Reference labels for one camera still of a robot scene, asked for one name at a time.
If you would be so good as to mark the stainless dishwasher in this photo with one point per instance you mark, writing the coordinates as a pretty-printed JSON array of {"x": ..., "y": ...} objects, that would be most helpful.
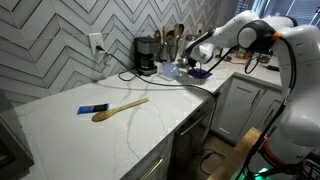
[{"x": 186, "y": 146}]

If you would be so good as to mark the wooden spoon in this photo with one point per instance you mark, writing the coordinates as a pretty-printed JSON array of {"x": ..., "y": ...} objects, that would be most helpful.
[{"x": 104, "y": 115}]

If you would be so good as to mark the wooden cart top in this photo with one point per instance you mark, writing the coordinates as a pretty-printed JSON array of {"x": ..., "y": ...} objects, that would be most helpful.
[{"x": 233, "y": 158}]

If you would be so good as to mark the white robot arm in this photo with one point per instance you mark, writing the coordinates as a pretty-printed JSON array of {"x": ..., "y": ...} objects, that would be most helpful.
[{"x": 300, "y": 66}]

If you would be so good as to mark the grey utensil holder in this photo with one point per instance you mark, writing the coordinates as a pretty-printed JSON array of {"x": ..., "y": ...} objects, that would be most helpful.
[{"x": 168, "y": 53}]

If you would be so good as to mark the translucent blue plastic container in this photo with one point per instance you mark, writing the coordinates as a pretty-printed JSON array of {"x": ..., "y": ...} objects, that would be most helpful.
[{"x": 170, "y": 70}]

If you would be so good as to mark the orange printed container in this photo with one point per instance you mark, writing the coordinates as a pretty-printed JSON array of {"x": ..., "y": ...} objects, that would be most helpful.
[{"x": 241, "y": 53}]

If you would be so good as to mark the grey countertop appliance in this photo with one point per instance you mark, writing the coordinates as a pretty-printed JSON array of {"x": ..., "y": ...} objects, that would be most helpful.
[{"x": 11, "y": 146}]

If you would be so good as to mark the small black counter device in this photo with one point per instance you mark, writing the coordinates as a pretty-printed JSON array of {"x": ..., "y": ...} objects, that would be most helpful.
[{"x": 273, "y": 68}]

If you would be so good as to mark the wooden kitchen utensil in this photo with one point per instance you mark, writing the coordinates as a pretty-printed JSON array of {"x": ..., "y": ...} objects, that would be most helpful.
[{"x": 176, "y": 33}]

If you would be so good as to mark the dark ladle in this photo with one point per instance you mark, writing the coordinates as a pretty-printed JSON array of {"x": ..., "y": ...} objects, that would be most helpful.
[{"x": 181, "y": 29}]

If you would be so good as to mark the grey cabinet door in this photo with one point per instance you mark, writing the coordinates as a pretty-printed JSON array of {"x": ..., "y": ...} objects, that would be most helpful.
[
  {"x": 268, "y": 110},
  {"x": 235, "y": 106}
]

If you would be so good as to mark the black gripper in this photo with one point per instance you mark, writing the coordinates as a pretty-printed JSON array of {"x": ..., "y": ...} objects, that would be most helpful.
[{"x": 194, "y": 60}]

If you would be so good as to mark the white wall outlet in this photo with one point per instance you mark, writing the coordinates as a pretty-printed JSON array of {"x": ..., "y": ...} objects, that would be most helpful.
[{"x": 93, "y": 39}]

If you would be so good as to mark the black drip coffee maker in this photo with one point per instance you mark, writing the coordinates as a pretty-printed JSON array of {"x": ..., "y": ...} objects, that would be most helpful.
[{"x": 145, "y": 50}]

